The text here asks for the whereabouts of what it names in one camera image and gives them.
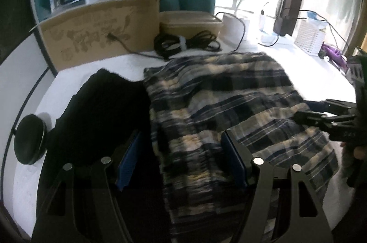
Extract purple plush toy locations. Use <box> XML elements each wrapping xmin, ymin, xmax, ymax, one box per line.
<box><xmin>318</xmin><ymin>43</ymin><xmax>348</xmax><ymax>71</ymax></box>

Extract black round disc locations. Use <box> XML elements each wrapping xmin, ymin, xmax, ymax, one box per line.
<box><xmin>14</xmin><ymin>114</ymin><xmax>47</xmax><ymax>165</ymax></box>

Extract white perforated storage basket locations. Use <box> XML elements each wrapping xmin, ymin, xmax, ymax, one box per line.
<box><xmin>294</xmin><ymin>19</ymin><xmax>328</xmax><ymax>56</ymax></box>

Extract black coiled cable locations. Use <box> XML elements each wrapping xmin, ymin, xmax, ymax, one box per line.
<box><xmin>153</xmin><ymin>30</ymin><xmax>222</xmax><ymax>60</ymax></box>

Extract black folded garment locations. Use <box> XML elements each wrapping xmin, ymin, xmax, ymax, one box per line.
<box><xmin>46</xmin><ymin>69</ymin><xmax>169</xmax><ymax>242</ymax></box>

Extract plaid navy cream pants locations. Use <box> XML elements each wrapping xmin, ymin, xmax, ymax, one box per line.
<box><xmin>143</xmin><ymin>53</ymin><xmax>338</xmax><ymax>242</ymax></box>

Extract brown cardboard box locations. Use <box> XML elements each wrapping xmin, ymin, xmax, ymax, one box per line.
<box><xmin>36</xmin><ymin>0</ymin><xmax>160</xmax><ymax>71</ymax></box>

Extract beige plastic lidded container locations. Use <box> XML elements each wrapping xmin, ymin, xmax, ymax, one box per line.
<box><xmin>159</xmin><ymin>10</ymin><xmax>223</xmax><ymax>38</ymax></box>

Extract person right hand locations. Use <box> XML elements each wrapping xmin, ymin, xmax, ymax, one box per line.
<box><xmin>340</xmin><ymin>142</ymin><xmax>367</xmax><ymax>161</ymax></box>

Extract black power adapter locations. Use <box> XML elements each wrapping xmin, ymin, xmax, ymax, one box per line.
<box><xmin>273</xmin><ymin>7</ymin><xmax>296</xmax><ymax>37</ymax></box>

